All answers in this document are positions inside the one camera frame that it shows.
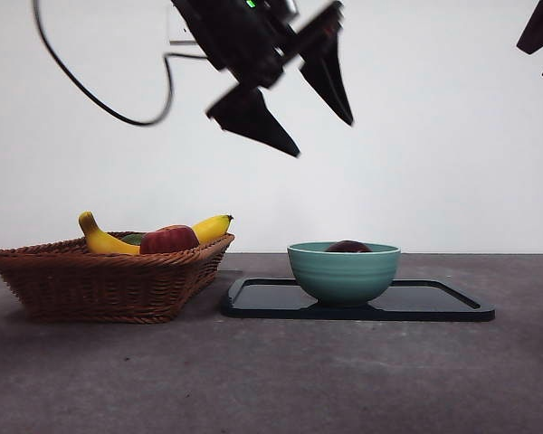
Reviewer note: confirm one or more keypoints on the dark green rectangular tray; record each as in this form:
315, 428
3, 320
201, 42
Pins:
271, 300

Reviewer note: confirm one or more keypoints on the brown wicker basket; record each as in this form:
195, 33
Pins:
99, 285

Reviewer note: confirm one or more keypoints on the dark red plum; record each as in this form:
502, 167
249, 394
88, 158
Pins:
348, 247

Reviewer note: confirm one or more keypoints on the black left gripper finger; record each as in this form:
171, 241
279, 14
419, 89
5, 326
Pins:
253, 119
330, 77

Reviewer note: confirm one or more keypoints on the yellow banana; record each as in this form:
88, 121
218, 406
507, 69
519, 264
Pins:
99, 244

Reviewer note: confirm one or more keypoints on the green fruit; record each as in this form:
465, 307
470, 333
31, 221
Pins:
132, 238

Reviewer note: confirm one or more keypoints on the red apple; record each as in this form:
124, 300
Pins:
169, 239

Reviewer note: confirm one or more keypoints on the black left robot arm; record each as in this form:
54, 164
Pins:
235, 36

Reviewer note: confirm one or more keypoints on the teal ribbed bowl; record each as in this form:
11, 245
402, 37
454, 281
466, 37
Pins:
344, 276

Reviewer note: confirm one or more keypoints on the white wall socket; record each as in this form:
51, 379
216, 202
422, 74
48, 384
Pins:
181, 38

